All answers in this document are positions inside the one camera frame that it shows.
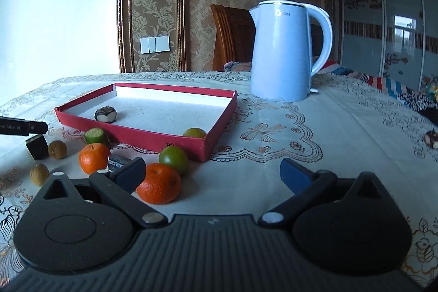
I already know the green tangerine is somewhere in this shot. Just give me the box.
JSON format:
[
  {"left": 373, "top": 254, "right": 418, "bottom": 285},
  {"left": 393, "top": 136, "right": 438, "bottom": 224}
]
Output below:
[
  {"left": 183, "top": 128, "right": 207, "bottom": 139},
  {"left": 159, "top": 146, "right": 189, "bottom": 177}
]

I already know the orange tangerine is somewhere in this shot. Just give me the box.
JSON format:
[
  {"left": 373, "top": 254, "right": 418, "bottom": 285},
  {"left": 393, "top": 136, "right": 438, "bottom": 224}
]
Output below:
[
  {"left": 79, "top": 143, "right": 112, "bottom": 175},
  {"left": 136, "top": 163, "right": 182, "bottom": 204}
]

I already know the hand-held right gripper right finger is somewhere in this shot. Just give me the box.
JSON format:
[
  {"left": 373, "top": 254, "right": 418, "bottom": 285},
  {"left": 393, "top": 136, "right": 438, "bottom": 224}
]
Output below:
[{"left": 257, "top": 158, "right": 399, "bottom": 227}]

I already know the light blue electric kettle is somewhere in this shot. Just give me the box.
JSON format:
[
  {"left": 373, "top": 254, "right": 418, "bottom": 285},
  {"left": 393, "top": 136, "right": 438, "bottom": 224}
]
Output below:
[{"left": 248, "top": 0, "right": 333, "bottom": 102}]

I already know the shallow red cardboard box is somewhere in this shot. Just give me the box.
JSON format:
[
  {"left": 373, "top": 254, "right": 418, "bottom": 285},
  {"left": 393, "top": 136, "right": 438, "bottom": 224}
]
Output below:
[{"left": 55, "top": 83, "right": 238, "bottom": 163}]

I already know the dark patterned cloth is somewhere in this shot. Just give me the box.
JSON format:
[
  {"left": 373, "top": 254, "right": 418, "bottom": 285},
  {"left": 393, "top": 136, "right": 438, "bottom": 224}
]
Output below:
[{"left": 402, "top": 88, "right": 438, "bottom": 126}]

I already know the patterned pillow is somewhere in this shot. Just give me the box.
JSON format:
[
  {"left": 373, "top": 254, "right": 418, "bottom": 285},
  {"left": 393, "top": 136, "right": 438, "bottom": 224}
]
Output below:
[{"left": 223, "top": 61, "right": 253, "bottom": 73}]

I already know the sliding door wardrobe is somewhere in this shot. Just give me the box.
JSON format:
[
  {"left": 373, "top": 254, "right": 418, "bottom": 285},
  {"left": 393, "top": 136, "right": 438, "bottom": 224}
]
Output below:
[{"left": 333, "top": 0, "right": 438, "bottom": 91}]

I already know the brown longan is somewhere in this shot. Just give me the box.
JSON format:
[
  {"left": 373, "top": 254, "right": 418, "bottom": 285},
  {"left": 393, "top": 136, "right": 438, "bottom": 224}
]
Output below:
[
  {"left": 30, "top": 164, "right": 50, "bottom": 187},
  {"left": 48, "top": 140, "right": 68, "bottom": 160}
]

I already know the white wall light switch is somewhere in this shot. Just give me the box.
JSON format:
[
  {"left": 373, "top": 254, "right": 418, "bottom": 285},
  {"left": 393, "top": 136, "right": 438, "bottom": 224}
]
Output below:
[{"left": 140, "top": 36, "right": 170, "bottom": 54}]

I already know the green cucumber piece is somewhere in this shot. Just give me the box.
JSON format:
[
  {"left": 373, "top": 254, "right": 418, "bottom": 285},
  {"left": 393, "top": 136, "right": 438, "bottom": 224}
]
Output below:
[{"left": 84, "top": 128, "right": 111, "bottom": 146}]

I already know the embroidered white tablecloth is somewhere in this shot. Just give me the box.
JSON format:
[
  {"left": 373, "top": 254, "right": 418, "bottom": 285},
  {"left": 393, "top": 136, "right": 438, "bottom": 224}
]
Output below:
[{"left": 0, "top": 71, "right": 438, "bottom": 292}]

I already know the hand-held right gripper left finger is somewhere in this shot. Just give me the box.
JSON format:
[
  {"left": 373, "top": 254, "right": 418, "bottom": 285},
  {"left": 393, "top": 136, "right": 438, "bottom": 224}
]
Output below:
[{"left": 32, "top": 157, "right": 169, "bottom": 229}]

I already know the striped colourful blanket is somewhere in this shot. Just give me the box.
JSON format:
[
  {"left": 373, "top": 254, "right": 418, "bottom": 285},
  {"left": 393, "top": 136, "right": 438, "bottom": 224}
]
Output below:
[{"left": 320, "top": 59, "right": 438, "bottom": 108}]

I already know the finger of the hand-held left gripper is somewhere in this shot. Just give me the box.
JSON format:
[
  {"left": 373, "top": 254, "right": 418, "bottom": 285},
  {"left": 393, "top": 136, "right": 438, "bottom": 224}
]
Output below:
[{"left": 29, "top": 120, "right": 49, "bottom": 136}]

